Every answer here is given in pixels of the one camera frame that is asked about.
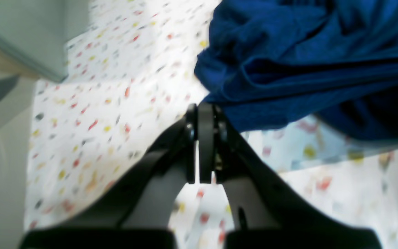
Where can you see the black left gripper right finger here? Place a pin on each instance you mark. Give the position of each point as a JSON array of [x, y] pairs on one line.
[[267, 212]]

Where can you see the blue t-shirt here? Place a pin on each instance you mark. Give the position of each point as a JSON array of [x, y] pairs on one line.
[[273, 62]]

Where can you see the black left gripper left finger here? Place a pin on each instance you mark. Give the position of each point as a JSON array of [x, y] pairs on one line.
[[134, 212]]

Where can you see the terrazzo patterned tablecloth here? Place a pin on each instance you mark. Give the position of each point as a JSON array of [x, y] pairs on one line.
[[131, 76]]

